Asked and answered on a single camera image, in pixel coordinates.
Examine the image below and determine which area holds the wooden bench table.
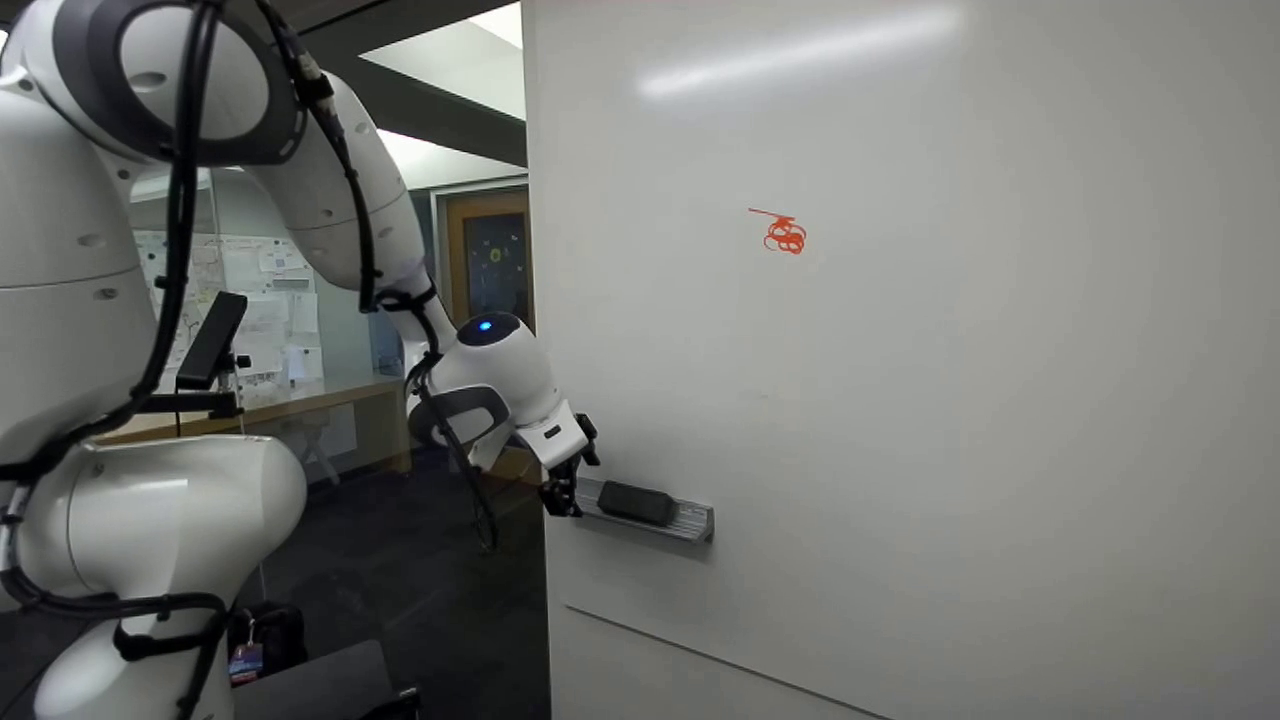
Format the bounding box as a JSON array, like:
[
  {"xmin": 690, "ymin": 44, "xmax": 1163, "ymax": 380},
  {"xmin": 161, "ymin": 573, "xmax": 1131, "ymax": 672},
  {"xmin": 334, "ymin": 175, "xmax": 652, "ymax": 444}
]
[{"xmin": 98, "ymin": 377, "xmax": 419, "ymax": 490}]

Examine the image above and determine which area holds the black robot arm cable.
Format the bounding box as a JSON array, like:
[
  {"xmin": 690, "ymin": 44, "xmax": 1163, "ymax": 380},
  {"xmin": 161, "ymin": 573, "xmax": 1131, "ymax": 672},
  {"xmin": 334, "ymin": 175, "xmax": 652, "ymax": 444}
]
[{"xmin": 0, "ymin": 0, "xmax": 508, "ymax": 720}]

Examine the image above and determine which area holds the dark laptop lid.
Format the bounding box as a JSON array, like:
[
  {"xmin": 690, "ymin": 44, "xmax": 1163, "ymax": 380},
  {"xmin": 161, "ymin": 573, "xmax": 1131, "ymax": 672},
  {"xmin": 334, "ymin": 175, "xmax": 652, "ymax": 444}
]
[{"xmin": 228, "ymin": 637, "xmax": 427, "ymax": 720}]

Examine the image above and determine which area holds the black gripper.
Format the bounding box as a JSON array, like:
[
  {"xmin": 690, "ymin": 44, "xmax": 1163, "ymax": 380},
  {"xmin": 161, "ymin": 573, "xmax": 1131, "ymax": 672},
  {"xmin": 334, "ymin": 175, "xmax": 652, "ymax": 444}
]
[{"xmin": 535, "ymin": 413, "xmax": 603, "ymax": 519}]

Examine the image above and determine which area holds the black phone on stand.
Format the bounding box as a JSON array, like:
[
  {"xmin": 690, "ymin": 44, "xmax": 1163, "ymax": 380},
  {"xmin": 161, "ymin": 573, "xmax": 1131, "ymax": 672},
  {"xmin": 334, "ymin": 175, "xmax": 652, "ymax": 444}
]
[{"xmin": 172, "ymin": 288, "xmax": 254, "ymax": 392}]

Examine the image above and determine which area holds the black bag with tag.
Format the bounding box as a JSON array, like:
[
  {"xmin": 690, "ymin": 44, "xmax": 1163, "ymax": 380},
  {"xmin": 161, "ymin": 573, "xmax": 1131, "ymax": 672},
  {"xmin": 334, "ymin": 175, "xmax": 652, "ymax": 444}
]
[{"xmin": 218, "ymin": 602, "xmax": 311, "ymax": 694}]

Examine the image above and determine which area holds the silver wrist camera bar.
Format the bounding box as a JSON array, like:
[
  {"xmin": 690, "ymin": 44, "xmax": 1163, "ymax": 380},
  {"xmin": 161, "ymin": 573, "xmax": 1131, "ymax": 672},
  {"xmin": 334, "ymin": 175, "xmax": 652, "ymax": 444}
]
[{"xmin": 512, "ymin": 397, "xmax": 593, "ymax": 472}]

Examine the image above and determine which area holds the black whiteboard eraser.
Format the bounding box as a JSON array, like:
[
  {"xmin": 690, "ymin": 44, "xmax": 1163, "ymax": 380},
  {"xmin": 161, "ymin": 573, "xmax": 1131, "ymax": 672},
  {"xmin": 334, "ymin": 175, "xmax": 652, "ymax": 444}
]
[{"xmin": 593, "ymin": 478, "xmax": 679, "ymax": 528}]

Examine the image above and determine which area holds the red marker scribble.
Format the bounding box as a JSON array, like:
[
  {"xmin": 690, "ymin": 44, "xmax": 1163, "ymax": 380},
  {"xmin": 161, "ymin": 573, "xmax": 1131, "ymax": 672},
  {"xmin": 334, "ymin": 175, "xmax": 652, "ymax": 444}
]
[{"xmin": 744, "ymin": 203, "xmax": 811, "ymax": 262}]

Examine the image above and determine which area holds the large white whiteboard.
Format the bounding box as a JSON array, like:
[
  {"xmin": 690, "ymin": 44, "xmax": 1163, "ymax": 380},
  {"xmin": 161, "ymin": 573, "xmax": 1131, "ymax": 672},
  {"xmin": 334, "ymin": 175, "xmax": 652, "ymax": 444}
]
[{"xmin": 518, "ymin": 0, "xmax": 1280, "ymax": 720}]

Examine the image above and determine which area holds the wall board with papers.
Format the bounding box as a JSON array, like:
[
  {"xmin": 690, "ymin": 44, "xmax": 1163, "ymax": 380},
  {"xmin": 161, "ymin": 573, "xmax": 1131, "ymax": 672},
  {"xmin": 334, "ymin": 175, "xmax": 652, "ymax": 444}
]
[{"xmin": 133, "ymin": 228, "xmax": 334, "ymax": 399}]

